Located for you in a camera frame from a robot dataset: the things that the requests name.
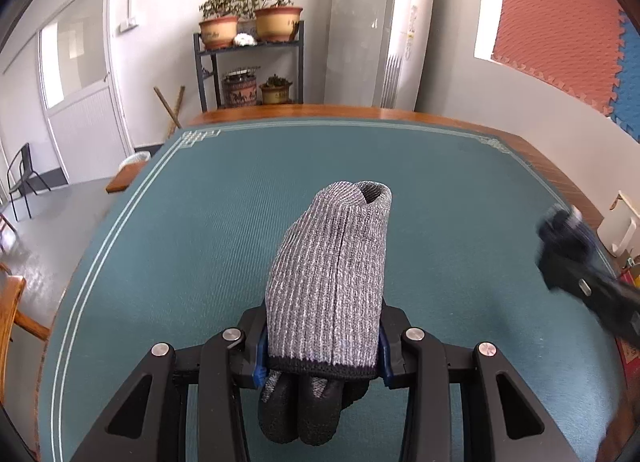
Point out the wooden sticks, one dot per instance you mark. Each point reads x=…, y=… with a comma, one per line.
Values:
x=172, y=110

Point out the small grey knit glove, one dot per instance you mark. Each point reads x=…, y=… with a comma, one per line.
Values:
x=323, y=301

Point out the white door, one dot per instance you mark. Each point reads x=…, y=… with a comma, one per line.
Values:
x=78, y=93

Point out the small bonsai pot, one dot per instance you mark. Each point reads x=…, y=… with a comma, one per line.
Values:
x=276, y=90

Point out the right terracotta plant pot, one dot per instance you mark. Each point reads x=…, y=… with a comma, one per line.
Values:
x=277, y=24

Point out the white stone ornament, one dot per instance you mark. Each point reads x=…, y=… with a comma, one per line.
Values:
x=244, y=40

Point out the white standing air conditioner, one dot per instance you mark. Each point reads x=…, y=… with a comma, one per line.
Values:
x=376, y=52

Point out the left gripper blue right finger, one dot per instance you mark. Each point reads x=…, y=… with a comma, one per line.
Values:
x=391, y=362

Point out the green table mat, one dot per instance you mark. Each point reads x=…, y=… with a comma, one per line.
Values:
x=188, y=246

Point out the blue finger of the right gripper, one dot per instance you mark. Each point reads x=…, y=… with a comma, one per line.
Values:
x=558, y=272
x=584, y=258

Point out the black metal chair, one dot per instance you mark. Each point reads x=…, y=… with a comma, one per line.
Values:
x=20, y=172

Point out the red tin storage box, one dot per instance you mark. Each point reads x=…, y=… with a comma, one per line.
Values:
x=626, y=419

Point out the dark decorated pot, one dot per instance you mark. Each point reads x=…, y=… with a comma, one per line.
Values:
x=239, y=87

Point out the wooden chair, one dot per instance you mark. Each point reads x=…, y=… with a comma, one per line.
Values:
x=25, y=323

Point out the left terracotta plant pot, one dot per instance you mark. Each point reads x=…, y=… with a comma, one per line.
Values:
x=217, y=33

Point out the terracotta plant pot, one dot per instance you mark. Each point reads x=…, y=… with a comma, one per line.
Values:
x=217, y=33
x=277, y=24

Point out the black fuzzy pompom keychain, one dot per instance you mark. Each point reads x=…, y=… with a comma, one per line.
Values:
x=562, y=229

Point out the white plastic jar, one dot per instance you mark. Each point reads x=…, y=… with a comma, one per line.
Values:
x=620, y=228

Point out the blue foam wall mat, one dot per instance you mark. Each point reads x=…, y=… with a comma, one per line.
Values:
x=626, y=105

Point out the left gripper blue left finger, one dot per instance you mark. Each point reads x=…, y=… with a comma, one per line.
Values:
x=253, y=367

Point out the red foam wall mat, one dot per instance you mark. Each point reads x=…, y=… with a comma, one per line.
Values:
x=573, y=45

